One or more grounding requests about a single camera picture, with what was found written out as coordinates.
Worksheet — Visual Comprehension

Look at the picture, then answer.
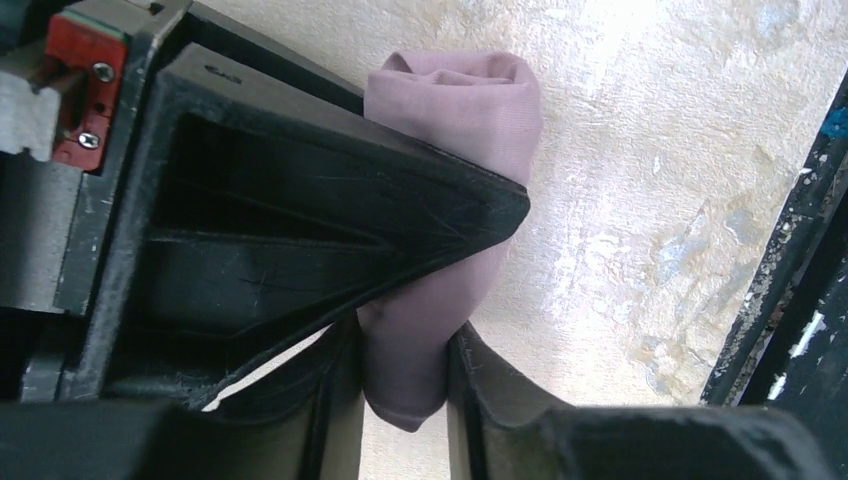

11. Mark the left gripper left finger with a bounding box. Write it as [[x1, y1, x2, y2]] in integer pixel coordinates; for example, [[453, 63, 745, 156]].
[[201, 314, 364, 479]]

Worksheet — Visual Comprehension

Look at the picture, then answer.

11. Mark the pink and white underwear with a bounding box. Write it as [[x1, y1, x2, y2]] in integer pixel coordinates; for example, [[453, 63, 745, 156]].
[[356, 50, 545, 434]]

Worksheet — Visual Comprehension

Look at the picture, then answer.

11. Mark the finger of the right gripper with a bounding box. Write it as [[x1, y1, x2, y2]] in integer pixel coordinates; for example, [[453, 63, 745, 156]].
[[102, 43, 530, 407]]

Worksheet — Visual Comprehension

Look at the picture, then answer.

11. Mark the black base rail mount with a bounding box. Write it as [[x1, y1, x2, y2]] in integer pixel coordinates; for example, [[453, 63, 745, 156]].
[[698, 72, 848, 458]]

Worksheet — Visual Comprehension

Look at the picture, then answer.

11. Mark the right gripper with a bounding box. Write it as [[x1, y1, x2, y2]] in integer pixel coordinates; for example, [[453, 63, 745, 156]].
[[1, 1, 363, 402]]

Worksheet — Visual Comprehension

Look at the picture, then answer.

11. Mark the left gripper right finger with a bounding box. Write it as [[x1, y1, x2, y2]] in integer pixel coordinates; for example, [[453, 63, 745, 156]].
[[447, 323, 573, 479]]

